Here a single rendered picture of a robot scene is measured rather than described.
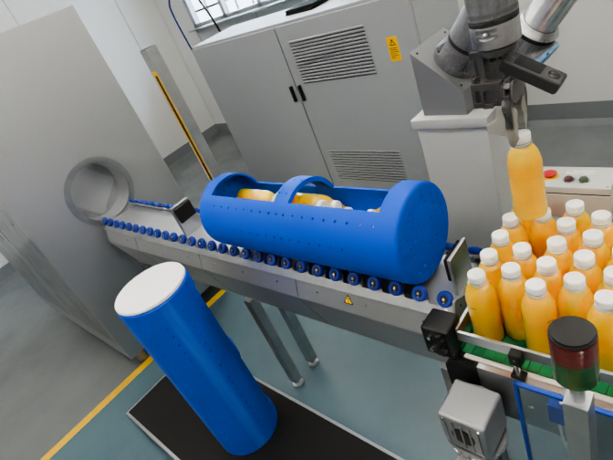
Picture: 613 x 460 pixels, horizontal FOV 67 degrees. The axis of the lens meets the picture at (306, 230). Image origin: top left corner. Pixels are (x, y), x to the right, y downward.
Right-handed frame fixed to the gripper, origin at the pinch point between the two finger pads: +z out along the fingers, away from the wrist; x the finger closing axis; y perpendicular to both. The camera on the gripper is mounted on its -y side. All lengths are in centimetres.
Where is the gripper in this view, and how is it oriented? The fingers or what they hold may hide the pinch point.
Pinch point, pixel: (520, 136)
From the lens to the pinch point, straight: 109.3
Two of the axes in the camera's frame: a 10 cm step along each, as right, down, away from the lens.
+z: 3.5, 7.9, 5.0
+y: -7.3, -1.1, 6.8
